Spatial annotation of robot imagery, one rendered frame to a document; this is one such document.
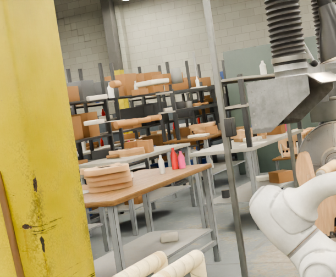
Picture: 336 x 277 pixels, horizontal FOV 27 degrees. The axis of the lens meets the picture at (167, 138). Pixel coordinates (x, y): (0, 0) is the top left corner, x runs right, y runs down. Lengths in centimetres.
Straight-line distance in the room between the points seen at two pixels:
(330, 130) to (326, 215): 28
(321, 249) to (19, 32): 117
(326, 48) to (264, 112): 24
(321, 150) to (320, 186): 53
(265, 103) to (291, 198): 35
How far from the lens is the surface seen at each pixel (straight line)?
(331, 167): 201
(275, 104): 188
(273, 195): 167
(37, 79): 229
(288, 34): 203
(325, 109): 220
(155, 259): 137
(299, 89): 186
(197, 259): 135
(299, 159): 203
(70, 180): 237
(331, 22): 195
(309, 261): 163
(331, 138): 215
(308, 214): 166
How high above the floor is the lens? 151
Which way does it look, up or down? 3 degrees down
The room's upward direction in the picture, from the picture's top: 8 degrees counter-clockwise
